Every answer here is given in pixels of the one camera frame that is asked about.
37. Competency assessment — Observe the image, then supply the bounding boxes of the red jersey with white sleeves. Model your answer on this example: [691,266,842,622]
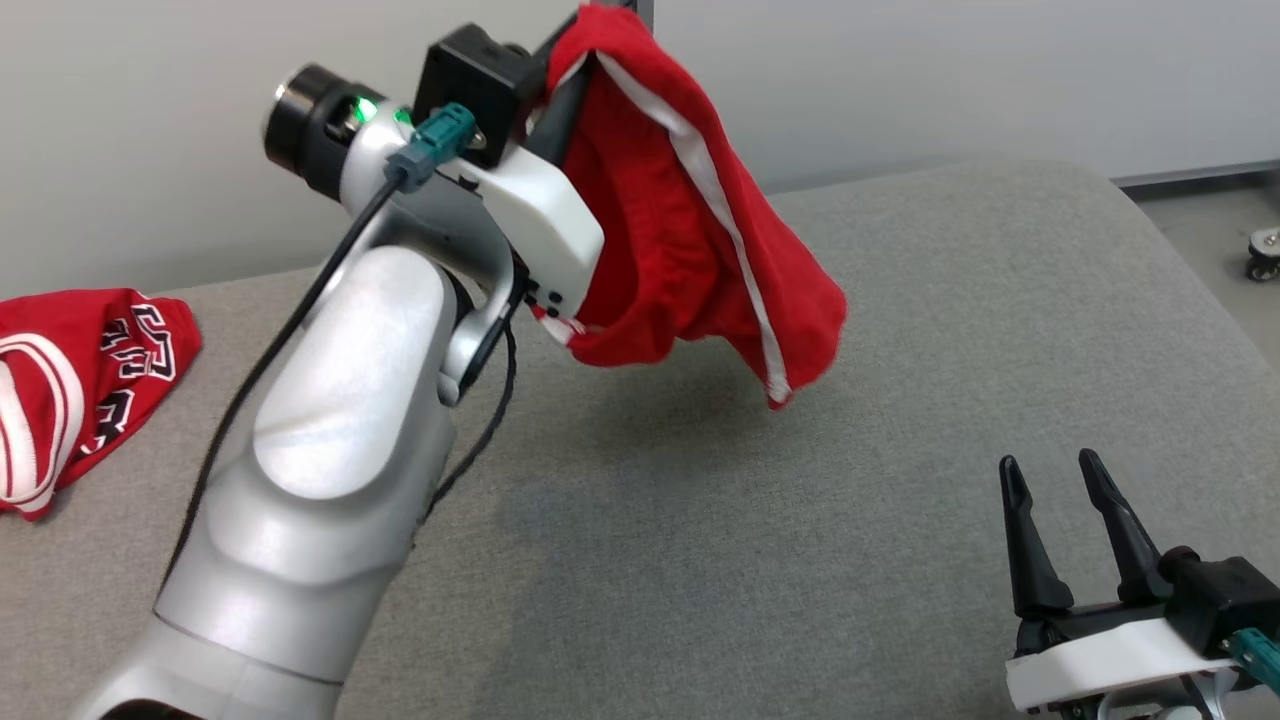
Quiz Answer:
[0,288,203,523]

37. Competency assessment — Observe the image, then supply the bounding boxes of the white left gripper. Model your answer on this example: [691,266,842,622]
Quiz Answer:
[455,8,607,324]

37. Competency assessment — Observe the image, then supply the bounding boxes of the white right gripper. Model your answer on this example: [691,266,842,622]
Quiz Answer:
[999,447,1242,716]

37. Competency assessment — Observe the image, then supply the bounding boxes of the small caster wheel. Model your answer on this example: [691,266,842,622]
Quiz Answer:
[1243,226,1280,283]

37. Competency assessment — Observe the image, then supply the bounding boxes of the red shorts with white stripe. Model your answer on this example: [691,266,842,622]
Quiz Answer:
[530,3,849,411]

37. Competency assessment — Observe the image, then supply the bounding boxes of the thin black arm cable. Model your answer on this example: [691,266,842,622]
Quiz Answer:
[413,320,521,541]

